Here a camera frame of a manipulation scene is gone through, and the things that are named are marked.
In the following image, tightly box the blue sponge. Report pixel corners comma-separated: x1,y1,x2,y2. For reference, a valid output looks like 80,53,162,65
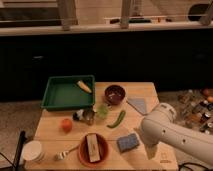
117,133,139,153

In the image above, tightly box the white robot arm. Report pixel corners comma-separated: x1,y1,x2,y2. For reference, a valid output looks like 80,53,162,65
139,103,213,166

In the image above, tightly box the purple bowl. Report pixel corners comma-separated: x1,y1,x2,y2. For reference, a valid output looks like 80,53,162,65
104,85,126,105

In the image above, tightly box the yellow corn cob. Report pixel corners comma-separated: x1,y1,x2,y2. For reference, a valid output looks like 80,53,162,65
77,80,92,93

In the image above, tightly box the green cup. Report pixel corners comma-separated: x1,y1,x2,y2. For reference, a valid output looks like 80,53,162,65
96,104,109,119

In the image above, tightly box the green chili pepper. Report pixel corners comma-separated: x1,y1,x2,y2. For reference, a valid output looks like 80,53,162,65
107,110,126,128

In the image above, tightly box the metal measuring cup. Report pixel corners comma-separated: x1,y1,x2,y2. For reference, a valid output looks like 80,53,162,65
83,109,95,125

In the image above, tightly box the grey triangular cloth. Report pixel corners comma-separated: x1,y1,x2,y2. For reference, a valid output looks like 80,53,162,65
127,98,147,116

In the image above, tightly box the black and white toy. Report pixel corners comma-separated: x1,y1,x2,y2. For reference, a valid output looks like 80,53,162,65
73,109,84,121

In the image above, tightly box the green plastic tray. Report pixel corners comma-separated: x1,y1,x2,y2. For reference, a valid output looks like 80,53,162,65
41,75,95,111

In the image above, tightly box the wooden block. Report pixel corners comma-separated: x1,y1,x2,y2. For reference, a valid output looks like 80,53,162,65
86,134,100,162

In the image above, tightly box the orange fruit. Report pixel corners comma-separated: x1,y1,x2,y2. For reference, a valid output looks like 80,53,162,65
61,119,72,133

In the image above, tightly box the orange plate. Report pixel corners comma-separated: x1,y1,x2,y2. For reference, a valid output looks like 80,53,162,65
78,133,109,168

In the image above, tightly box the spice bottle rack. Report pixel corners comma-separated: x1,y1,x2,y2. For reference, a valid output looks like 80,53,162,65
177,88,213,135

